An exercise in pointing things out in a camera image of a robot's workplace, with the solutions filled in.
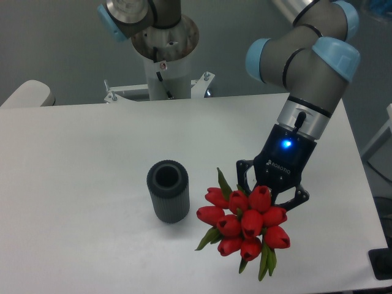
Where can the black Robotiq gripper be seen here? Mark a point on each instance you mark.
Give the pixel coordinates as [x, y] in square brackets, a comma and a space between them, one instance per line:
[279, 166]

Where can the red tulip bouquet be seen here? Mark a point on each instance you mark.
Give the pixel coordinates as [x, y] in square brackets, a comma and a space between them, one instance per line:
[244, 222]

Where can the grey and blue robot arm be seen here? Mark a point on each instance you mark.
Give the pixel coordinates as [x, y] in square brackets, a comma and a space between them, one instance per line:
[314, 62]

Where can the dark grey ribbed vase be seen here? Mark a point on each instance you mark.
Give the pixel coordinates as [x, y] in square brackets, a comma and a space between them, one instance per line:
[168, 185]

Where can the black device at table edge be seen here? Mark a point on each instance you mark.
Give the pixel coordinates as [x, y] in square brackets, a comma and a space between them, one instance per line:
[381, 263]

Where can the white metal base bracket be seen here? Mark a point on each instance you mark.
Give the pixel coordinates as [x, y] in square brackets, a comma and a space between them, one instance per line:
[200, 88]

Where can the white furniture frame right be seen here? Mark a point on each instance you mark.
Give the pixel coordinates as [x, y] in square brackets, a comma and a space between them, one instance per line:
[378, 140]

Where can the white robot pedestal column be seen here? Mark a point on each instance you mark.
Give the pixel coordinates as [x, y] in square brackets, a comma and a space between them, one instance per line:
[168, 80]

